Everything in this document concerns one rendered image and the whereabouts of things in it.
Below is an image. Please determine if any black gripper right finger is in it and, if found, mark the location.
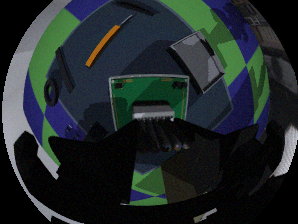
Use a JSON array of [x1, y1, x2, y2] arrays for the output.
[[173, 117, 259, 196]]

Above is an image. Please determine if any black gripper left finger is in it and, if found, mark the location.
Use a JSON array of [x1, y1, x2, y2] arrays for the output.
[[48, 119, 138, 204]]

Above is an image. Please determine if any dark blue-grey mat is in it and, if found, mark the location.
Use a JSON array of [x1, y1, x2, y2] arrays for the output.
[[45, 0, 234, 176]]

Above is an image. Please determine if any green circuit board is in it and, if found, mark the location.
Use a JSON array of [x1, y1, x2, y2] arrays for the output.
[[112, 77, 188, 129]]

